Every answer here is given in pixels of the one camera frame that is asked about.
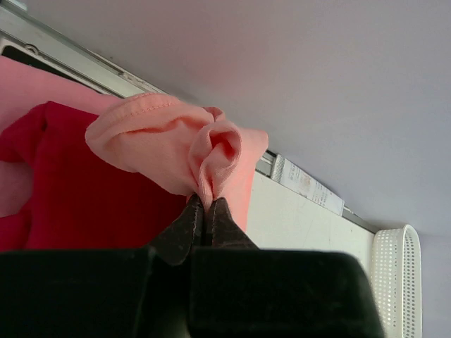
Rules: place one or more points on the folded red t shirt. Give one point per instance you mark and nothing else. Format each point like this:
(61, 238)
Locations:
(78, 201)

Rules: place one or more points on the white plastic basket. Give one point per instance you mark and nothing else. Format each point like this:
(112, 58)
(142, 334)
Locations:
(396, 281)

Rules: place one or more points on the salmon pink t shirt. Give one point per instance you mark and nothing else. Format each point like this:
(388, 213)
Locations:
(185, 149)

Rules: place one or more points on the folded light pink t shirt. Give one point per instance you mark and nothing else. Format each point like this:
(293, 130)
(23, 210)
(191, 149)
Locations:
(22, 88)

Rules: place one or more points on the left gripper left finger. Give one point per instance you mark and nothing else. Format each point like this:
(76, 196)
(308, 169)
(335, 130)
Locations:
(173, 245)

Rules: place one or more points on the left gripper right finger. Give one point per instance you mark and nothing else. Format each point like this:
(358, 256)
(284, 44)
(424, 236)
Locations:
(222, 231)

